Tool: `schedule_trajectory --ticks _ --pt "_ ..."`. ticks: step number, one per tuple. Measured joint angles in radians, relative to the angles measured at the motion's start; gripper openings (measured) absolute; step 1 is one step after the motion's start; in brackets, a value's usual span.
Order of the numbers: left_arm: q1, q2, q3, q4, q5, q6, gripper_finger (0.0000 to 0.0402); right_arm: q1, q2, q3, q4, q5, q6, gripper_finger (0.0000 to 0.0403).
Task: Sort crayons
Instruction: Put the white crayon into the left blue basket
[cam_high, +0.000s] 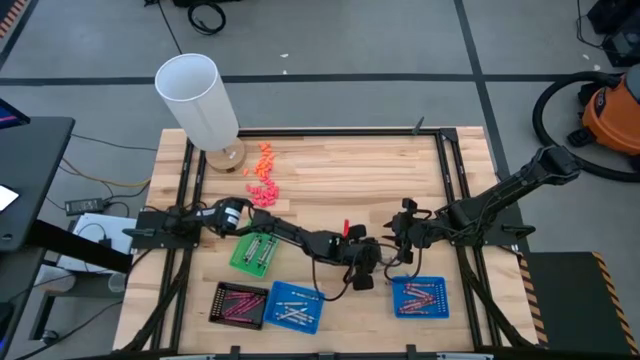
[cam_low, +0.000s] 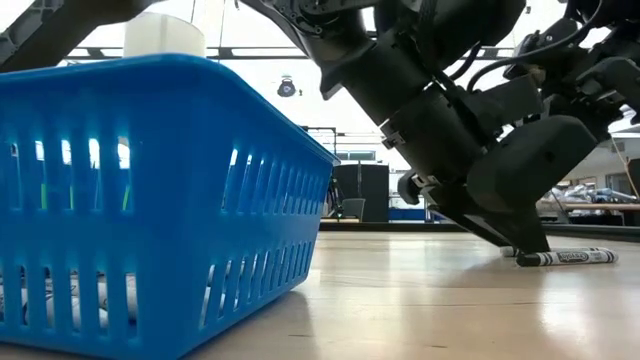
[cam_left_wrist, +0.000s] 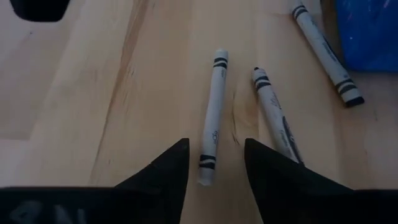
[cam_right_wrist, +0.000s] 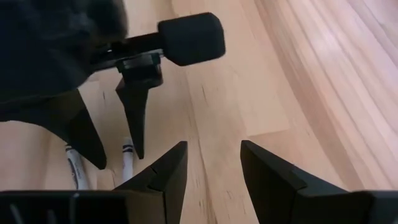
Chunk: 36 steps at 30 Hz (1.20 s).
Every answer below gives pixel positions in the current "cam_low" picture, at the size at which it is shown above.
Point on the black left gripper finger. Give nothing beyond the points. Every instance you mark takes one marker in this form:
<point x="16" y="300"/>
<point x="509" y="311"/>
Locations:
<point x="527" y="232"/>
<point x="470" y="222"/>

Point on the white-wrapped black crayon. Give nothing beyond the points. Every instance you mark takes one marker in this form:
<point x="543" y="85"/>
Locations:
<point x="572" y="257"/>

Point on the blue plastic basket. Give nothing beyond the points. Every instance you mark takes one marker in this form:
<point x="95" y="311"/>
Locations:
<point x="165" y="225"/>

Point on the cluttered wooden workbench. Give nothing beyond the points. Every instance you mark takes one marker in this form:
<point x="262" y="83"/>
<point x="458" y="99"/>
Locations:
<point x="590" y="206"/>

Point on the black cabinet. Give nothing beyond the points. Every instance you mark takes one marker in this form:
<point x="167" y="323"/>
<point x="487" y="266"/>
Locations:
<point x="367" y="192"/>

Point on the grey office chair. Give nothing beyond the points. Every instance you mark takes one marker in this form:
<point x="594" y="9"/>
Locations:
<point x="353" y="207"/>

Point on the round black ceiling fixture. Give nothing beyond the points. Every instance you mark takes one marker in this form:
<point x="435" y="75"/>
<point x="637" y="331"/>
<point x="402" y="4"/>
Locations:
<point x="286" y="88"/>

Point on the white cylinder table lamp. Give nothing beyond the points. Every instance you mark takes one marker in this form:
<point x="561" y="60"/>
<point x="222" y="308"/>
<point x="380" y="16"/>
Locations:
<point x="162" y="35"/>

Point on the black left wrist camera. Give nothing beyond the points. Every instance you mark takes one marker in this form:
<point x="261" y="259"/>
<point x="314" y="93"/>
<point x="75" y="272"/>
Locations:
<point x="505" y="102"/>

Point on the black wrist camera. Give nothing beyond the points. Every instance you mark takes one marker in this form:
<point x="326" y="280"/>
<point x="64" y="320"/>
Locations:
<point x="542" y="50"/>
<point x="505" y="102"/>

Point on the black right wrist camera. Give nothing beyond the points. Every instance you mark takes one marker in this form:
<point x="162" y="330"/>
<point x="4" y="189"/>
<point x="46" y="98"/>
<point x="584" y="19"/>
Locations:
<point x="542" y="50"/>

